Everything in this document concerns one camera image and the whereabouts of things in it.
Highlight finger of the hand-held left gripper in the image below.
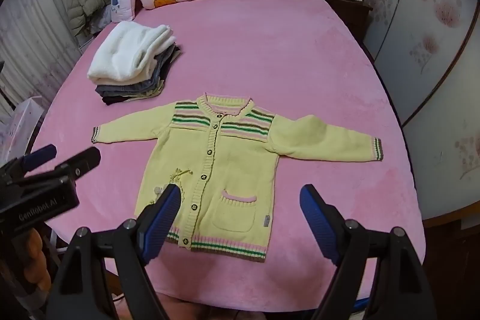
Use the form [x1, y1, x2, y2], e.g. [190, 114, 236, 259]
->
[52, 147, 102, 190]
[20, 145, 58, 171]

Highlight stack of folded clothes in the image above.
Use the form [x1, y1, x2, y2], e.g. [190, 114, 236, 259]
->
[87, 21, 177, 82]

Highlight folded black garment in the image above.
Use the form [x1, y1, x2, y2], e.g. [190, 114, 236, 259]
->
[101, 89, 166, 106]

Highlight folded grey jeans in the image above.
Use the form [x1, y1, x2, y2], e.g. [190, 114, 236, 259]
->
[95, 44, 181, 97]

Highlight small white blue-print pillow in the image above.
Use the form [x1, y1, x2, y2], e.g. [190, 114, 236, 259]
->
[110, 0, 137, 22]

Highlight floral wardrobe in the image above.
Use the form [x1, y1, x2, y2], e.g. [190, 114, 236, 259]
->
[356, 0, 480, 231]

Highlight yellow striped knit cardigan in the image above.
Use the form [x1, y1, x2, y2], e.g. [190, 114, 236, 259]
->
[91, 92, 384, 264]

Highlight white storage box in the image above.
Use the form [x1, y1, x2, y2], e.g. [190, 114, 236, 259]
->
[0, 97, 44, 163]

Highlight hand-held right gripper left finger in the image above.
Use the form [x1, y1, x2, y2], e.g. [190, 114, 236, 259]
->
[47, 183, 182, 320]

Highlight person's left hand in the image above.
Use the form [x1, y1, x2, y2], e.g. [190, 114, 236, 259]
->
[28, 230, 52, 292]

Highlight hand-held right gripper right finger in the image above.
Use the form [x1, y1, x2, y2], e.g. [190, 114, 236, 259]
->
[299, 184, 437, 320]

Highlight bed with pink blanket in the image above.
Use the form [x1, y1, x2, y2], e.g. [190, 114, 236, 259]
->
[32, 0, 426, 309]

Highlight wooden nightstand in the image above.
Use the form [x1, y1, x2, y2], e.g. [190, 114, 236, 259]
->
[317, 0, 374, 43]

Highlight white curtain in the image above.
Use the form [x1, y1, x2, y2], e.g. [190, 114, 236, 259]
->
[0, 0, 87, 111]

